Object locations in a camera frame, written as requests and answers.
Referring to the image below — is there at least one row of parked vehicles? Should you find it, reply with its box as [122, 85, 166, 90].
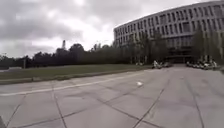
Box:
[185, 59, 220, 71]

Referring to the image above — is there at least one grass strip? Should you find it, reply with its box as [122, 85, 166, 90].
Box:
[0, 63, 153, 85]

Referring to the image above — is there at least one large curved multi-storey building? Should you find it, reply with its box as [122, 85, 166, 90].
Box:
[113, 0, 224, 65]

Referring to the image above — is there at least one row of dark trees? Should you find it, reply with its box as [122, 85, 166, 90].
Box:
[0, 30, 224, 70]

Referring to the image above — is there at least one grey concrete slab road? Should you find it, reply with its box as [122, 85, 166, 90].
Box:
[0, 65, 224, 128]

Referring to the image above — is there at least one white scrap on ground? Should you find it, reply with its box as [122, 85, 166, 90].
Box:
[135, 80, 144, 88]

